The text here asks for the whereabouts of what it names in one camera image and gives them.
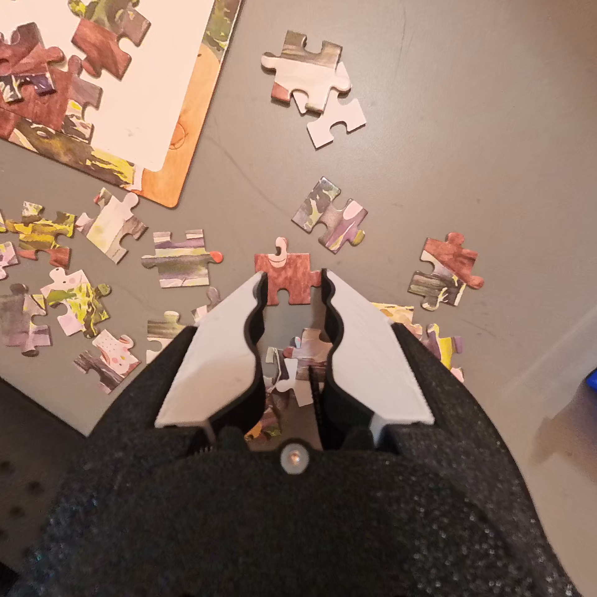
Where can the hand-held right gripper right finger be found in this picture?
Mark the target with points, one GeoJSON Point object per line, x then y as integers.
{"type": "Point", "coordinates": [380, 373]}

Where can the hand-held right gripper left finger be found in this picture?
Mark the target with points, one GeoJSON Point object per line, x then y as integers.
{"type": "Point", "coordinates": [210, 373]}

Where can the red-tipped grey striped puzzle piece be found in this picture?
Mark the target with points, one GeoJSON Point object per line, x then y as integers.
{"type": "Point", "coordinates": [182, 261]}

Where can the brown puzzle piece pink mark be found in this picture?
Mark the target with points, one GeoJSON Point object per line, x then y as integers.
{"type": "Point", "coordinates": [289, 275]}

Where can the pile of puzzle pieces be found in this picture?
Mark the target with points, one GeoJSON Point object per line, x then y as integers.
{"type": "Point", "coordinates": [317, 79]}

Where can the lion puzzle tray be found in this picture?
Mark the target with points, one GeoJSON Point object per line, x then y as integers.
{"type": "Point", "coordinates": [163, 70]}

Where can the assembled brown trunk pieces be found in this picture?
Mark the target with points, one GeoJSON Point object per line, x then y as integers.
{"type": "Point", "coordinates": [37, 102]}

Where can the brown trunk puzzle piece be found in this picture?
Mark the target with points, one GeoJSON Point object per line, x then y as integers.
{"type": "Point", "coordinates": [23, 56]}

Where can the grey desk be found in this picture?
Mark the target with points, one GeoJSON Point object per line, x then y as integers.
{"type": "Point", "coordinates": [443, 140]}

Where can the black perforated board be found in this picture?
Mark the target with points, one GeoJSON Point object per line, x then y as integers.
{"type": "Point", "coordinates": [32, 466]}

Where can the blue plastic bin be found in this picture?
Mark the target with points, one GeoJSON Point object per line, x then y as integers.
{"type": "Point", "coordinates": [591, 378]}

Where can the brown and green puzzle piece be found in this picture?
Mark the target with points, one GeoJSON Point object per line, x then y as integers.
{"type": "Point", "coordinates": [107, 46]}

